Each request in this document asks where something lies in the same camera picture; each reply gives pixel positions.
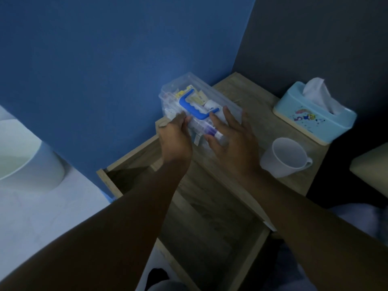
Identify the clear box with blue handle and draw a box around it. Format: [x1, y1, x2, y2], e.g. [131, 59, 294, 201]
[158, 72, 243, 149]

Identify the person's left hand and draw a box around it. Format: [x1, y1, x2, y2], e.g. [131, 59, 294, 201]
[158, 111, 193, 164]

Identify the light blue tissue box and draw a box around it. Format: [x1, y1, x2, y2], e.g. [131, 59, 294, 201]
[272, 81, 357, 146]

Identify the white round bin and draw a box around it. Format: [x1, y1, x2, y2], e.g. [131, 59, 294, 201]
[0, 105, 66, 192]

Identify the wooden nightstand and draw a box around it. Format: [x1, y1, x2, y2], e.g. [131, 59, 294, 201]
[96, 72, 331, 291]

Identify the person's right hand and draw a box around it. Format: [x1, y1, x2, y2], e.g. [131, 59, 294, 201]
[203, 106, 262, 180]

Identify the yellow packet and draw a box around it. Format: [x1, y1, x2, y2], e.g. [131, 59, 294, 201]
[175, 85, 209, 106]

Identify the white tissue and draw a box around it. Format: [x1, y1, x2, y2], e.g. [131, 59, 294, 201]
[303, 77, 346, 115]

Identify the white cup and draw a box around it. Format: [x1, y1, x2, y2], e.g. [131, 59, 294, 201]
[260, 137, 313, 179]

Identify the wooden drawer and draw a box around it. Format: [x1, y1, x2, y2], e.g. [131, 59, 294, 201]
[96, 135, 271, 291]

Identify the white tube with purple band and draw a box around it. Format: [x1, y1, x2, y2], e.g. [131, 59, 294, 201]
[194, 122, 225, 143]

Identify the person's right forearm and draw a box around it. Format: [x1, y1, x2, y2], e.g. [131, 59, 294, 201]
[241, 168, 388, 291]

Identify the person's left forearm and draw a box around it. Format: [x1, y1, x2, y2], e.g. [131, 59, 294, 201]
[0, 157, 190, 291]

